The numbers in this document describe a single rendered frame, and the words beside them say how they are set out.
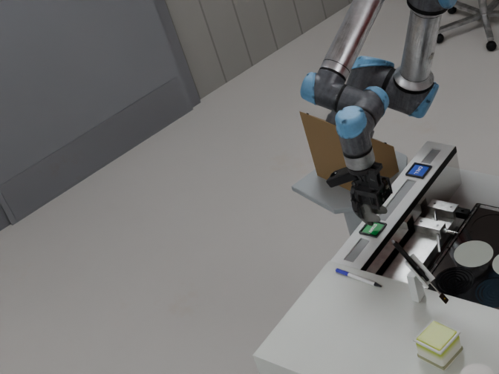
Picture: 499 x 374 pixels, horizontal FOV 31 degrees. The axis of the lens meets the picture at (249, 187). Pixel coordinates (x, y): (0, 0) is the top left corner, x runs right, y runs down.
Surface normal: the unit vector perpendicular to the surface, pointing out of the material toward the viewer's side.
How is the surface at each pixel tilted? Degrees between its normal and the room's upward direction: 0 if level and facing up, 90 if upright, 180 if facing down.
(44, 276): 0
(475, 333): 0
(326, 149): 90
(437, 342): 0
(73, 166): 90
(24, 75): 90
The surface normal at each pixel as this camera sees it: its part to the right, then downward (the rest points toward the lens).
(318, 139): -0.74, 0.55
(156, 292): -0.26, -0.77
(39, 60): 0.59, 0.34
